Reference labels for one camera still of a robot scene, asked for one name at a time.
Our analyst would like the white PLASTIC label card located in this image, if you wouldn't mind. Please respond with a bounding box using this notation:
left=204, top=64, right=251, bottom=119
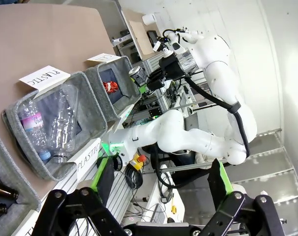
left=73, top=137, right=102, bottom=181

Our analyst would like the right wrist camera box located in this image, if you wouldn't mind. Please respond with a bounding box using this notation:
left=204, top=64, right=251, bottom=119
left=152, top=40, right=165, bottom=53

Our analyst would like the white card on plastic basket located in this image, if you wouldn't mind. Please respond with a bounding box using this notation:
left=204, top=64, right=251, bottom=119
left=18, top=65, right=70, bottom=89

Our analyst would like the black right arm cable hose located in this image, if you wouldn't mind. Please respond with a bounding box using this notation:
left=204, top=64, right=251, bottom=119
left=185, top=75, right=251, bottom=158

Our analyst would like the white CAN label card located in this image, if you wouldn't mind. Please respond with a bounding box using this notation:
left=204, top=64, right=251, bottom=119
left=106, top=105, right=136, bottom=135

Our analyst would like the yellow red emergency stop button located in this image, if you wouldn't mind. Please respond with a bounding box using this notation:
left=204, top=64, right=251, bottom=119
left=130, top=154, right=147, bottom=171

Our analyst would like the aluminium profile robot stand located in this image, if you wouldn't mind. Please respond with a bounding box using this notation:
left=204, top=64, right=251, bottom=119
left=99, top=149, right=164, bottom=222

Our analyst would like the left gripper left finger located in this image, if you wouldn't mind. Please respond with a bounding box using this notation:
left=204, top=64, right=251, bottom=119
left=34, top=156, right=140, bottom=236

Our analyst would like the white BOTTLE label card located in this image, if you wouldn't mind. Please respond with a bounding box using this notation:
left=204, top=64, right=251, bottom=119
left=15, top=208, right=44, bottom=236

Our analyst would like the black patterned drink can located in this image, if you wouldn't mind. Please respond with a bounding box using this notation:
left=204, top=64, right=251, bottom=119
left=128, top=65, right=147, bottom=87

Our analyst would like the red drink can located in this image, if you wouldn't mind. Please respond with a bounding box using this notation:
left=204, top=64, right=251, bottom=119
left=102, top=80, right=119, bottom=94

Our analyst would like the white card on can basket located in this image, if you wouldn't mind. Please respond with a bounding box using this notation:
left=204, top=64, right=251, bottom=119
left=87, top=54, right=120, bottom=66

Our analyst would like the grey fabric plastic basket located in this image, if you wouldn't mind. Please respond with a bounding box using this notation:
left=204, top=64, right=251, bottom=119
left=1, top=71, right=108, bottom=181

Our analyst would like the small blue-capped water bottle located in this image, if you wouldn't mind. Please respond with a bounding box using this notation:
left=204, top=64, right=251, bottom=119
left=18, top=100, right=53, bottom=163

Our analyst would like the grey fabric can basket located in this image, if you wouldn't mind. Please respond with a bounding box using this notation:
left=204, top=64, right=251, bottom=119
left=86, top=56, right=142, bottom=123

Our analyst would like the black coiled cable bundle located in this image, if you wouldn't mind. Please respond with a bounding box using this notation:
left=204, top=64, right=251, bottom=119
left=125, top=166, right=144, bottom=189

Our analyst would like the large clear plastic bottle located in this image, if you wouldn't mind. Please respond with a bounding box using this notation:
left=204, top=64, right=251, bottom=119
left=46, top=83, right=80, bottom=164

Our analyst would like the grey computer keyboard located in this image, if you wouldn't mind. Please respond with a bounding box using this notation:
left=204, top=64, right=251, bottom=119
left=150, top=203, right=168, bottom=223

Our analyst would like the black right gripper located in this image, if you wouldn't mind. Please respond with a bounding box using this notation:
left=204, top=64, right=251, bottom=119
left=147, top=53, right=187, bottom=91

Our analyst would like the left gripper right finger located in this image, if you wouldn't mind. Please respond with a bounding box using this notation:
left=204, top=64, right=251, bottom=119
left=200, top=158, right=286, bottom=236

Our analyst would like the brown board desk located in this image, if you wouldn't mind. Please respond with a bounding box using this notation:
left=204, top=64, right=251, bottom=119
left=121, top=8, right=162, bottom=61

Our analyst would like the grey fabric bottle basket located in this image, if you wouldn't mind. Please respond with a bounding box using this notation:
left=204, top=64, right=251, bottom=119
left=0, top=127, right=41, bottom=212

